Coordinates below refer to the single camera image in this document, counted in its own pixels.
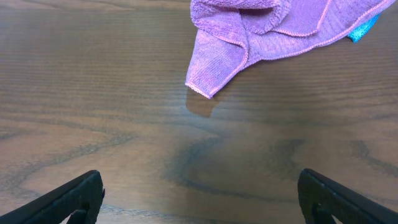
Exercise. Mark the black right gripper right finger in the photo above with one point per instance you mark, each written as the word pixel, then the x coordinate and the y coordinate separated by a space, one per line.
pixel 323 200

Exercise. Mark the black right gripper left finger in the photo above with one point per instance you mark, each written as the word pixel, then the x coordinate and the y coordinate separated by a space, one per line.
pixel 77 201

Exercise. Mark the purple microfiber cloth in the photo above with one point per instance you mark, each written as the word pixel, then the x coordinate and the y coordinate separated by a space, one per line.
pixel 234 34

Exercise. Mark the blue microfiber cloth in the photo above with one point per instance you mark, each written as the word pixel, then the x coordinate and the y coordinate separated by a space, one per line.
pixel 359 32

